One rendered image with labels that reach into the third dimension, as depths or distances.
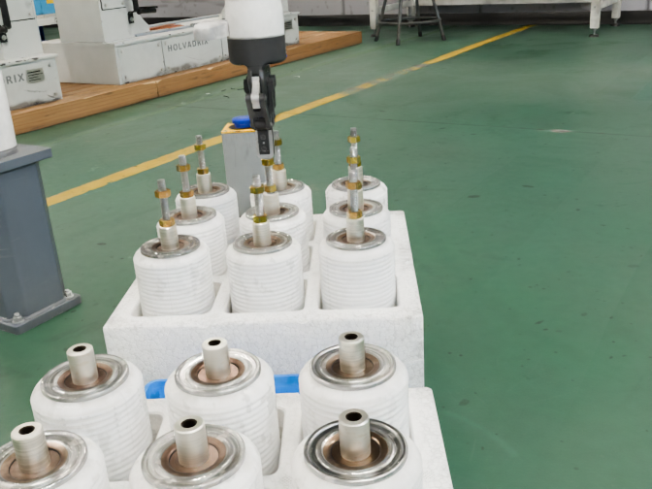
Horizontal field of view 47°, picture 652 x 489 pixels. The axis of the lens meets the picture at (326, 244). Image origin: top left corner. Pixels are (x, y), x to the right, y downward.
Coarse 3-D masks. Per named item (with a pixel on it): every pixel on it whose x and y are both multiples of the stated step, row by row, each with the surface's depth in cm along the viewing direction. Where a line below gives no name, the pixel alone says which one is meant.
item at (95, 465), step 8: (88, 440) 57; (88, 448) 56; (96, 448) 57; (88, 456) 55; (96, 456) 56; (88, 464) 55; (96, 464) 55; (104, 464) 57; (80, 472) 54; (88, 472) 54; (96, 472) 55; (104, 472) 56; (72, 480) 53; (80, 480) 53; (88, 480) 54; (96, 480) 54; (104, 480) 56; (56, 488) 52; (64, 488) 52; (72, 488) 52; (80, 488) 53; (88, 488) 53; (96, 488) 54; (104, 488) 56
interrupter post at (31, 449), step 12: (12, 432) 54; (24, 432) 54; (36, 432) 53; (24, 444) 53; (36, 444) 53; (24, 456) 53; (36, 456) 54; (48, 456) 55; (24, 468) 54; (36, 468) 54
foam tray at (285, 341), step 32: (320, 224) 120; (224, 288) 99; (320, 288) 99; (416, 288) 96; (128, 320) 92; (160, 320) 92; (192, 320) 91; (224, 320) 91; (256, 320) 90; (288, 320) 90; (320, 320) 89; (352, 320) 89; (384, 320) 89; (416, 320) 89; (128, 352) 92; (160, 352) 92; (192, 352) 92; (256, 352) 91; (288, 352) 91; (416, 352) 90; (416, 384) 92
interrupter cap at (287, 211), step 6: (282, 204) 108; (288, 204) 107; (252, 210) 106; (282, 210) 106; (288, 210) 105; (294, 210) 105; (246, 216) 104; (252, 216) 103; (270, 216) 103; (276, 216) 103; (282, 216) 102; (288, 216) 102
